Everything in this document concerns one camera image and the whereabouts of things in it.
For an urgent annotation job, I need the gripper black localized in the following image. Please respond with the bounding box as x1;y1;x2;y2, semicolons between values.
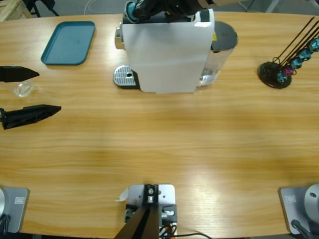
134;0;241;23
0;65;62;131

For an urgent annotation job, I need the clear glass cup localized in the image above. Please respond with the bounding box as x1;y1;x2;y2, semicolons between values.
9;79;37;98

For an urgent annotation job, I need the white capsule coffee machine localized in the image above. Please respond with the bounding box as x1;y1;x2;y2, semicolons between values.
114;8;215;95

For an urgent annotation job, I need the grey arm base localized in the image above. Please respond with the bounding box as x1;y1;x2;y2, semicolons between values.
0;187;30;234
278;183;319;235

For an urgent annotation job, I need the clear water tank black lid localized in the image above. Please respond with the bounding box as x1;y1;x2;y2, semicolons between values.
198;21;239;88

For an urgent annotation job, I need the teal plastic tray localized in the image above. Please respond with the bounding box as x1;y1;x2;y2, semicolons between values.
40;20;96;66

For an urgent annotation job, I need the wooden crate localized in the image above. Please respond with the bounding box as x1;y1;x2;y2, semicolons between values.
0;0;33;22

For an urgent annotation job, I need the black chair base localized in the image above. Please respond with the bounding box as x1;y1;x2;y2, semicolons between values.
23;0;60;18

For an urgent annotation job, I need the grey metal leg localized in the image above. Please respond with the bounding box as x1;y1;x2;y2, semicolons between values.
265;0;280;13

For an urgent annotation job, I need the black capsule holder with rods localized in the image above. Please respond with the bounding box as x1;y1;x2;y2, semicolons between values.
258;16;319;89

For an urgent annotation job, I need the white tape tab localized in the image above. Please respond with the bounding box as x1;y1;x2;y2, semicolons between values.
114;188;130;202

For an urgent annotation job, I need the white floor cable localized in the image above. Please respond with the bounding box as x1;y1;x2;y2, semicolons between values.
83;0;120;14

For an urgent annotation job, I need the black base cable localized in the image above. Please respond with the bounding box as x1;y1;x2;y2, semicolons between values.
0;214;12;235
290;219;314;239

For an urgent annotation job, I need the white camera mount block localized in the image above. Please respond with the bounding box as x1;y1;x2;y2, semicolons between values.
128;184;175;219

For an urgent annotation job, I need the black camera post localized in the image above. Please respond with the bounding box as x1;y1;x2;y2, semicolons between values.
115;184;160;239

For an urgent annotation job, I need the black mount bracket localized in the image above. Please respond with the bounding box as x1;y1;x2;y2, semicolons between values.
124;203;178;225

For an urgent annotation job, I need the orange cable bundle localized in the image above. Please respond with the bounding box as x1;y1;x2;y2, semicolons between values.
159;223;178;237

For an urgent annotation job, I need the black cable at mount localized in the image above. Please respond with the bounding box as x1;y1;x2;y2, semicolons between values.
174;233;212;239

